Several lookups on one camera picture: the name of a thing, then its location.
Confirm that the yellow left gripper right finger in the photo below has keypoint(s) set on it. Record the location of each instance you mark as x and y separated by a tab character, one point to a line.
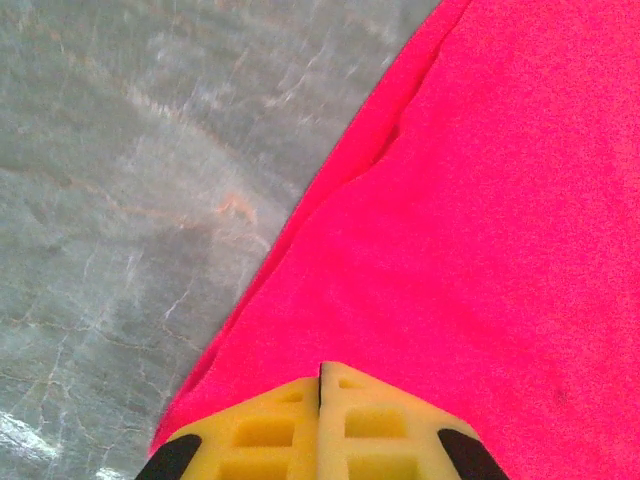
380	435

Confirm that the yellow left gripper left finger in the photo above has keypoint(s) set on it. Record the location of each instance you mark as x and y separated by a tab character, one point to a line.
260	440

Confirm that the red t-shirt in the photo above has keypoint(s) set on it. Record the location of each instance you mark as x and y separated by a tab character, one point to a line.
450	200

